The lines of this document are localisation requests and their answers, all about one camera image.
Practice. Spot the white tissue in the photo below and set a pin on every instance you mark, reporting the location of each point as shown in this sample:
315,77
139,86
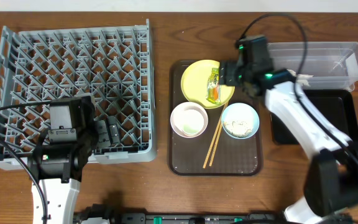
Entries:
301,79

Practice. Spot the yellow plate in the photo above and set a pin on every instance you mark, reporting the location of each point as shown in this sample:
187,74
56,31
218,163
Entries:
194,84

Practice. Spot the wooden chopstick right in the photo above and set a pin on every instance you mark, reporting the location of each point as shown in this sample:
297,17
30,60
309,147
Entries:
217,136

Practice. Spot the grey dishwasher rack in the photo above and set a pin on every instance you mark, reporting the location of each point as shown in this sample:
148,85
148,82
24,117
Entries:
113,64

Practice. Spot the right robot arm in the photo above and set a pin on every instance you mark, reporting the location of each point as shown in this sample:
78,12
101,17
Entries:
332,180

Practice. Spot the pink bowl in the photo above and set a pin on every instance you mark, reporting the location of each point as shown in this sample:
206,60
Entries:
176,117

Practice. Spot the white cup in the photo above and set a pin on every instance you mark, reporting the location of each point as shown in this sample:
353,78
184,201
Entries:
193,122

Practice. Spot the wooden chopstick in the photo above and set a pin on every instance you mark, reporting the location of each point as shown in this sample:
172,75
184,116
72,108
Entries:
209,153
217,136

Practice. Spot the green snack wrapper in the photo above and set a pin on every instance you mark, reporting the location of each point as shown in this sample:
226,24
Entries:
213,87

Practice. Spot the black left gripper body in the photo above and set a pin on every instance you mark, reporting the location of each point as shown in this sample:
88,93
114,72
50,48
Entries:
90,130

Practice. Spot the wooden chopstick left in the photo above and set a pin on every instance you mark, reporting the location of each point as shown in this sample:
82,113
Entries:
209,153

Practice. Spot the light blue bowl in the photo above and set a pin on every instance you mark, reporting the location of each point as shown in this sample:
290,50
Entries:
242,112

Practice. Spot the clear plastic bin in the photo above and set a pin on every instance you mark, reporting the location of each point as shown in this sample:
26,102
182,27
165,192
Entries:
333,65

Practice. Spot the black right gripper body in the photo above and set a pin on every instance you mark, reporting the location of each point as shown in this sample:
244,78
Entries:
234,76

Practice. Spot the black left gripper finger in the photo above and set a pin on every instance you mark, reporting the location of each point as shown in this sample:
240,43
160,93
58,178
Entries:
103,136
113,130

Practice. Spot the black waste tray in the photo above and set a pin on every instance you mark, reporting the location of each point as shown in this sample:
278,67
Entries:
336,105

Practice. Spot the black rail at table edge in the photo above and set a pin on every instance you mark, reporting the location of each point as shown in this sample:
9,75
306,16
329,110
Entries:
98,213

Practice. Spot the rice and food scraps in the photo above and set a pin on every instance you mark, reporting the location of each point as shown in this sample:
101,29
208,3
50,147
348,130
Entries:
238,129

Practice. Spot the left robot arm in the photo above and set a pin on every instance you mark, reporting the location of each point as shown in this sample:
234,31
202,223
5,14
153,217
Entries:
60,155

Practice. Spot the dark brown serving tray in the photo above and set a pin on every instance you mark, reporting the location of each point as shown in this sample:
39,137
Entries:
236,157

